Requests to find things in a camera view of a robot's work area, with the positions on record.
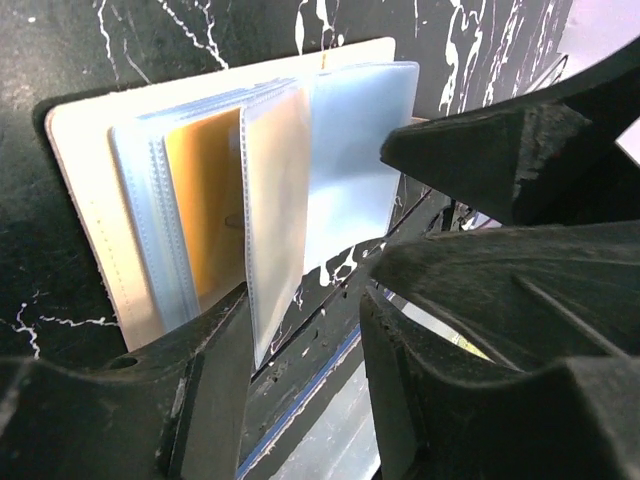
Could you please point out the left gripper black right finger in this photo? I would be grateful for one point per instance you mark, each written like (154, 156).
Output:
(441, 412)

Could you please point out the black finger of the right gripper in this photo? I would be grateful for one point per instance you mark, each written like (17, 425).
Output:
(513, 159)
(527, 296)

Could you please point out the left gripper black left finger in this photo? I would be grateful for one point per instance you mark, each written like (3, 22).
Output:
(173, 409)

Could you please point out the beige leather card holder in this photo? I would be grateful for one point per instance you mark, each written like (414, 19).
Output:
(255, 175)

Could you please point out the gold card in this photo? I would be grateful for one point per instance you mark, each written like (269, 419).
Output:
(205, 164)

